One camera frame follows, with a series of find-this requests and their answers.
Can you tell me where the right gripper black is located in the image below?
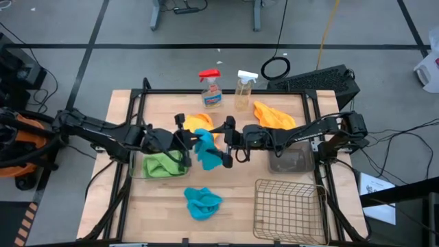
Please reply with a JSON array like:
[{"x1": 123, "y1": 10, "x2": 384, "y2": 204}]
[{"x1": 205, "y1": 116, "x2": 275, "y2": 169}]

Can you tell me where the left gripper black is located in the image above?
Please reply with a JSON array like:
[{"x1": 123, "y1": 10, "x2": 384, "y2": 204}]
[{"x1": 142, "y1": 113, "x2": 202, "y2": 168}]

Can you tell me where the teal microfiber towel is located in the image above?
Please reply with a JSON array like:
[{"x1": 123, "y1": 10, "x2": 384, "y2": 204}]
[
  {"x1": 183, "y1": 187, "x2": 224, "y2": 221},
  {"x1": 193, "y1": 128, "x2": 224, "y2": 172}
]

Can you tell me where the green microfiber towel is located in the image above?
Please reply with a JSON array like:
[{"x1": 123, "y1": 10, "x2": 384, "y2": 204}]
[
  {"x1": 142, "y1": 154, "x2": 165, "y2": 179},
  {"x1": 156, "y1": 150, "x2": 189, "y2": 178}
]

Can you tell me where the orange microfiber towel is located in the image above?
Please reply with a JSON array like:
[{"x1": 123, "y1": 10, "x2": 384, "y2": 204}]
[
  {"x1": 252, "y1": 101, "x2": 297, "y2": 130},
  {"x1": 183, "y1": 113, "x2": 220, "y2": 141}
]

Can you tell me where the Windex spray bottle red trigger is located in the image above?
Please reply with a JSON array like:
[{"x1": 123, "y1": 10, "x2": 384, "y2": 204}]
[{"x1": 198, "y1": 68, "x2": 223, "y2": 109}]

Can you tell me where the clear spray bottle white trigger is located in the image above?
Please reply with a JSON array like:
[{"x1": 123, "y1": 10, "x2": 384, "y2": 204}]
[{"x1": 234, "y1": 70, "x2": 259, "y2": 111}]

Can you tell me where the clear plastic bin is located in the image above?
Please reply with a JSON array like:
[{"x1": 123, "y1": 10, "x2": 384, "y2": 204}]
[{"x1": 129, "y1": 149, "x2": 191, "y2": 180}]

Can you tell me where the smoky gray plastic bin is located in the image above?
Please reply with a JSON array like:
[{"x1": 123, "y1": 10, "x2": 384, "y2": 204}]
[{"x1": 268, "y1": 140, "x2": 316, "y2": 174}]

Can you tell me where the black power strip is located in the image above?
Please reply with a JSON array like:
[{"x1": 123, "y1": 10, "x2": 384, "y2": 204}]
[{"x1": 173, "y1": 6, "x2": 200, "y2": 15}]

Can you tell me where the white paper sheet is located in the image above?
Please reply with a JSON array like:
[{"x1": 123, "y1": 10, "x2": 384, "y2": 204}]
[{"x1": 358, "y1": 171, "x2": 397, "y2": 226}]

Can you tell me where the orange and black vacuum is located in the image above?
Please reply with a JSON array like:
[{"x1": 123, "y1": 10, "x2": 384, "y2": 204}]
[{"x1": 0, "y1": 106, "x2": 61, "y2": 191}]

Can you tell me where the black equipment box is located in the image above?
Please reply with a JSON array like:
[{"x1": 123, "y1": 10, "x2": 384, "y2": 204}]
[{"x1": 0, "y1": 32, "x2": 48, "y2": 110}]

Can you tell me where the black furniture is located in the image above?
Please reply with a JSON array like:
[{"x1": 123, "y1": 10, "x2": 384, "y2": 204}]
[{"x1": 359, "y1": 176, "x2": 439, "y2": 247}]

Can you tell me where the white plastic object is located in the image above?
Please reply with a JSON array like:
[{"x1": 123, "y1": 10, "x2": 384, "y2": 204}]
[{"x1": 413, "y1": 25, "x2": 439, "y2": 94}]

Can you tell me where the black metal table frame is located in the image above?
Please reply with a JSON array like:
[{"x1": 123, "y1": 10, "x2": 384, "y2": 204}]
[{"x1": 80, "y1": 77, "x2": 373, "y2": 246}]

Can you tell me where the gold wire basket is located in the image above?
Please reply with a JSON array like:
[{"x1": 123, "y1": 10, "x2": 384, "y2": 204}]
[{"x1": 252, "y1": 178, "x2": 330, "y2": 245}]

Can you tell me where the black hanging cable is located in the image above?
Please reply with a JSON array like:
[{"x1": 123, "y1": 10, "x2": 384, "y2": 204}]
[{"x1": 260, "y1": 0, "x2": 292, "y2": 82}]

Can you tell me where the gray desk frame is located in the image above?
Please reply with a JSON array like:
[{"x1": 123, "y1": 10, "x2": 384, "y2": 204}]
[{"x1": 150, "y1": 0, "x2": 264, "y2": 32}]

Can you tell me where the yellow hanging cable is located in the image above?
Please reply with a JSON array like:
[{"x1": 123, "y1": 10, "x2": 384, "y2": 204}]
[{"x1": 315, "y1": 0, "x2": 341, "y2": 71}]

